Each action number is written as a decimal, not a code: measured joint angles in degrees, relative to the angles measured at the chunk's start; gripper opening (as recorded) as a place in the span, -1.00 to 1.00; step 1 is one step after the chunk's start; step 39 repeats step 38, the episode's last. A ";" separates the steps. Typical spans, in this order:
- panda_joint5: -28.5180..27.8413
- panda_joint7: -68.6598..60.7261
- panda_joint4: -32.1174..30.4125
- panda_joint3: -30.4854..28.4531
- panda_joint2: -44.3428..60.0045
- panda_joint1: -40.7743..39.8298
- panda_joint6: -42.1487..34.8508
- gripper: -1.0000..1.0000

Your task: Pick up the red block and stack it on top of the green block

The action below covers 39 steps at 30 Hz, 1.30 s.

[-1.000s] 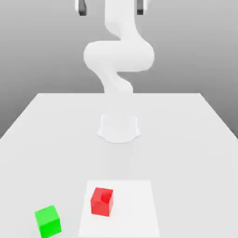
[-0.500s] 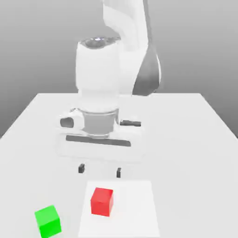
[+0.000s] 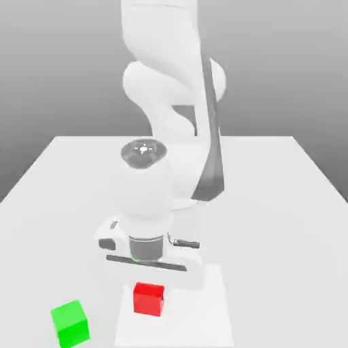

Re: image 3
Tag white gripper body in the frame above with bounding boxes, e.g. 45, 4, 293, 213
95, 250, 205, 291

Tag small red cube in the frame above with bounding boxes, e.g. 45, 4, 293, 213
133, 281, 165, 317

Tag small green cube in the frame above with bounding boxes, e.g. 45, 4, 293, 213
50, 299, 91, 348

